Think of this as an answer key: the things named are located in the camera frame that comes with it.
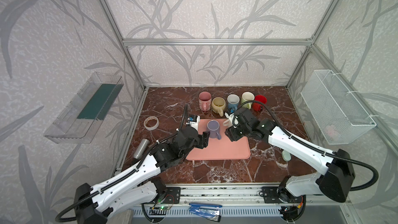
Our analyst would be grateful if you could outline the light green mug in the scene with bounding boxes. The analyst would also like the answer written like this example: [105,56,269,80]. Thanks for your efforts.
[240,92,255,109]

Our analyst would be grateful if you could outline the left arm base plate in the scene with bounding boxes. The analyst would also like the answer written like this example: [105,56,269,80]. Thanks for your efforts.
[158,187,181,205]

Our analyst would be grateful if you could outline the purple mug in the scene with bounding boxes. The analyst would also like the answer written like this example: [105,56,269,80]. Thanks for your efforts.
[207,120,221,140]

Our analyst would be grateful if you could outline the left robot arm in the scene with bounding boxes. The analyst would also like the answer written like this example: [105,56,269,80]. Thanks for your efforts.
[55,127,210,224]

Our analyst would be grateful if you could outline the white wire basket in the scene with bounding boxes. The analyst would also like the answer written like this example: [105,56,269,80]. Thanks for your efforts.
[301,69,377,145]

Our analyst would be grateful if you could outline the pink patterned mug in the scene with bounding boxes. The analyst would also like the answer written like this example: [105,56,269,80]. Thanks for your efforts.
[199,91,212,112]

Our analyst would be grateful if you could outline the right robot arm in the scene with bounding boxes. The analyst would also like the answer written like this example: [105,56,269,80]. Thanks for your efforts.
[225,107,379,203]

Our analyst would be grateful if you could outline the red mug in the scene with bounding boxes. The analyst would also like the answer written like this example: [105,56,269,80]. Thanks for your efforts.
[252,95,267,112]

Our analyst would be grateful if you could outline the tape roll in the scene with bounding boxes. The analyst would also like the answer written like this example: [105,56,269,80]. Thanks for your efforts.
[144,116,160,131]

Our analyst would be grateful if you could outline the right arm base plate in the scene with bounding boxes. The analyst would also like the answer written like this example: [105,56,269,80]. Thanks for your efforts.
[259,186,303,205]

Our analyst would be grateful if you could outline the blue stapler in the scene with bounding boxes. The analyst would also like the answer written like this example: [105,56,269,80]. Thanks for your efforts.
[189,203,222,223]

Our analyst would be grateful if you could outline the silver metal cylinder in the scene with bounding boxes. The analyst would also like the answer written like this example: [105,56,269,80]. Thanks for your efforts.
[133,139,149,160]

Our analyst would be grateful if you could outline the small green object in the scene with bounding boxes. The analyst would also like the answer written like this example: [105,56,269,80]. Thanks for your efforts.
[282,150,292,162]

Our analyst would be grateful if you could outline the white mug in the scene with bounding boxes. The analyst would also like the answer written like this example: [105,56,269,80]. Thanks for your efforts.
[223,113,239,127]

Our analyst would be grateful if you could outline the blue mug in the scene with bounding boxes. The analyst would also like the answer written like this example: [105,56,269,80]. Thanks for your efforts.
[227,94,240,111]

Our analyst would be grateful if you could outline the pink tray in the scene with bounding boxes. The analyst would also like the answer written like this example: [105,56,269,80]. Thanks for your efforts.
[186,119,251,161]

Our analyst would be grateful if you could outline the clear plastic wall bin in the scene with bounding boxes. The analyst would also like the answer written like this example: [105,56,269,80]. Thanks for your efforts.
[44,72,124,144]

